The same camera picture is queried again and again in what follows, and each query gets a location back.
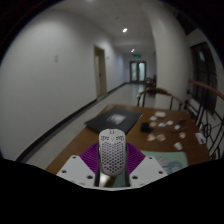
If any wooden hallway furniture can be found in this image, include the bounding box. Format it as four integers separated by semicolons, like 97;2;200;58
143;76;157;90

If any white flat rectangular device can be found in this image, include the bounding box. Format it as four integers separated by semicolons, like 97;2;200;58
195;132;207;145

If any small black charger block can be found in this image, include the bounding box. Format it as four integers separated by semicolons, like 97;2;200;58
140;122;152;133

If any black closed laptop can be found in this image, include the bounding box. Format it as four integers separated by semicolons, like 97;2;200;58
84;106;144;135

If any black railing with wooden handrail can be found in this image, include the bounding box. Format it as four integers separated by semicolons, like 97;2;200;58
184;78;224;161

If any wooden armchair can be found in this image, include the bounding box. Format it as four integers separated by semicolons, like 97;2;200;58
135;86;185;111

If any white perforated computer mouse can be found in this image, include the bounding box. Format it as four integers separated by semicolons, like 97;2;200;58
97;128;129;177

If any side door in wall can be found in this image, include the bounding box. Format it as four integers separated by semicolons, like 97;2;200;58
92;45;108;100

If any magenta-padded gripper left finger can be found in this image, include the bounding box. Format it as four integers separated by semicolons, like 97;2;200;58
56;142;102;187

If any glazed double door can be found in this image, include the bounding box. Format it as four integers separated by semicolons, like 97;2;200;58
128;60;147;84

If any dark window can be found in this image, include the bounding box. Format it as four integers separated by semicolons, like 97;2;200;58
189;41;218;114

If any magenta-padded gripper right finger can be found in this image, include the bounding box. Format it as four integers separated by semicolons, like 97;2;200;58
125;143;169;188

